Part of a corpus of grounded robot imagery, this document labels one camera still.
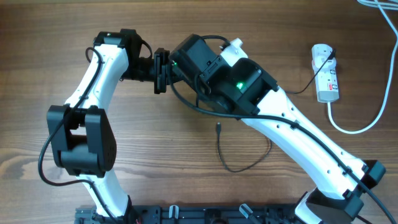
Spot white cables top right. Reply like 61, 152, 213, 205
356, 0, 398, 11

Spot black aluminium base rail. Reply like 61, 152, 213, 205
75, 203, 300, 224

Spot black USB charger cable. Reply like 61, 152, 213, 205
216, 48, 337, 174

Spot white power strip cord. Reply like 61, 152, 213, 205
326, 0, 398, 135

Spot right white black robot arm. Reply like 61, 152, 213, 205
169, 34, 386, 223

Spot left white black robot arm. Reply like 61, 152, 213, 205
38, 29, 170, 223

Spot white power strip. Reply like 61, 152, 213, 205
312, 44, 340, 103

